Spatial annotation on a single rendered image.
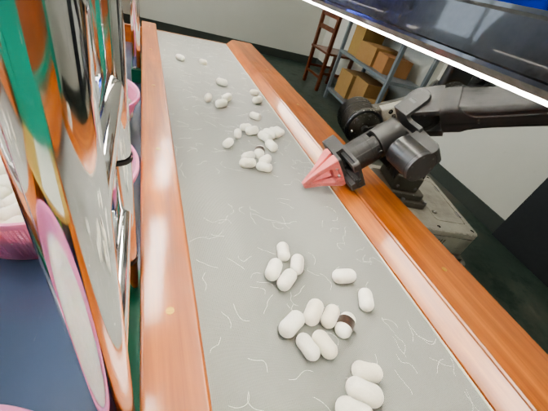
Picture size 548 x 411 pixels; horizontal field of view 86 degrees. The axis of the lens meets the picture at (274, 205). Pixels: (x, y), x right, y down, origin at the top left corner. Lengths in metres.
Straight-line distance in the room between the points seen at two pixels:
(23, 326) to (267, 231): 0.32
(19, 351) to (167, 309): 0.17
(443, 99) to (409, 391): 0.44
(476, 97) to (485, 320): 0.33
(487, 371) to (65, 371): 0.47
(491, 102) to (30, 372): 0.69
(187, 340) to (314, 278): 0.19
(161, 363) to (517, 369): 0.40
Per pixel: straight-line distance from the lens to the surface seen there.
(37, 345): 0.44
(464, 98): 0.59
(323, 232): 0.50
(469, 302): 0.51
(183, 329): 0.32
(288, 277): 0.38
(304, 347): 0.35
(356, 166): 0.53
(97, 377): 0.20
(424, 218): 1.26
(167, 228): 0.40
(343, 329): 0.37
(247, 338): 0.35
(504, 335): 0.51
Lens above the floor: 1.05
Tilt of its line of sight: 37 degrees down
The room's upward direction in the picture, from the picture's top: 18 degrees clockwise
